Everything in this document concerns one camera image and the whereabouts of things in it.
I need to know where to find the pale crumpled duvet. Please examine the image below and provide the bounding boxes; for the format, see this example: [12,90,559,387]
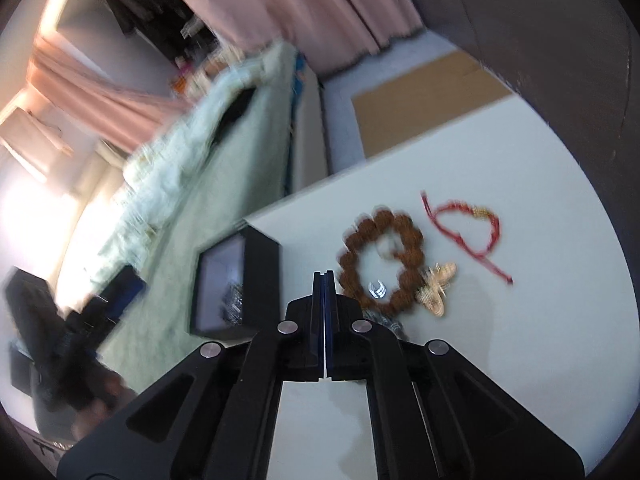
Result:
[80,40,296,281]

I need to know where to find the brown bead bracelet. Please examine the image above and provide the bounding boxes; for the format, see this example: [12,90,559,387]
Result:
[336,208,427,319]

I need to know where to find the gold bow hair clip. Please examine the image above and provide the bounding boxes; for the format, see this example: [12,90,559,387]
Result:
[416,261,459,319]

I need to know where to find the flat brown cardboard sheet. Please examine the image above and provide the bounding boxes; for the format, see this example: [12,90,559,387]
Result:
[350,49,515,161]

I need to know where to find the hanging dark clothes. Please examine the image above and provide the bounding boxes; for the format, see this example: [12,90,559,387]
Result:
[102,0,211,63]

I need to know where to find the black square gift box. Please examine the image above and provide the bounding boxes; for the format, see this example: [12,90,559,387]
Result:
[189,224,282,342]

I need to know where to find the green bed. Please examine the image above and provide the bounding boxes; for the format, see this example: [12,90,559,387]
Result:
[30,55,331,441]

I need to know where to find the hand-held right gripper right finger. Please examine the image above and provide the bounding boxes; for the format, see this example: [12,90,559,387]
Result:
[325,270,587,480]

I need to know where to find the silver chain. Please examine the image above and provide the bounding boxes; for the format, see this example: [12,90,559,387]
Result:
[364,309,407,342]

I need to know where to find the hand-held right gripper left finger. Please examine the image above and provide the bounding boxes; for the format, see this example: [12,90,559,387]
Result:
[56,271,327,480]

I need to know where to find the pile of jewelry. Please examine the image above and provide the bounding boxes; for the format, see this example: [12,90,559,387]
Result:
[220,280,246,326]

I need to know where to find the pink curtain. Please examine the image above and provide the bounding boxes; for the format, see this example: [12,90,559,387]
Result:
[140,0,431,78]
[25,30,201,156]

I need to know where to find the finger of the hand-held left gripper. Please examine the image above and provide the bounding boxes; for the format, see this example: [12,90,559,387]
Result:
[95,265,147,328]

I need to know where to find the person's left hand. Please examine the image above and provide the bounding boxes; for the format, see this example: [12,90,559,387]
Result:
[70,372,138,441]

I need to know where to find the red string bracelet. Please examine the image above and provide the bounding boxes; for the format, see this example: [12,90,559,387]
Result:
[419,189,516,287]

